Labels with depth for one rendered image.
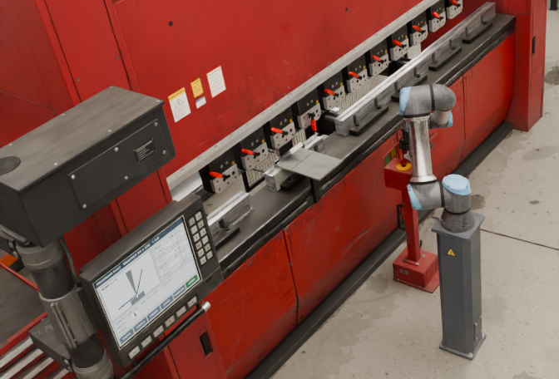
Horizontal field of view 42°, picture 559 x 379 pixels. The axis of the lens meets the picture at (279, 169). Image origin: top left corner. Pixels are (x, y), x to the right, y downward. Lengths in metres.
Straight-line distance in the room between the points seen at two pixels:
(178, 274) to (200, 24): 1.06
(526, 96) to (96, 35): 3.57
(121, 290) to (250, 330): 1.42
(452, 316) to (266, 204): 1.04
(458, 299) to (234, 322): 1.05
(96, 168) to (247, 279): 1.49
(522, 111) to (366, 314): 2.07
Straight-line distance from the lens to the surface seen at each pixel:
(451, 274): 3.44
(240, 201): 3.31
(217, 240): 3.22
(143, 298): 2.24
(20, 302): 3.17
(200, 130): 3.00
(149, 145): 2.10
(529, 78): 5.22
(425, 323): 3.95
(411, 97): 3.12
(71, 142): 2.02
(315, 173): 3.34
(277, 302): 3.58
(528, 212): 4.66
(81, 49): 2.33
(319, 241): 3.68
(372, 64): 3.87
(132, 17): 2.69
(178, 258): 2.28
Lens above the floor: 2.84
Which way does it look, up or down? 33 degrees down
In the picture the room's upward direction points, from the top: 11 degrees counter-clockwise
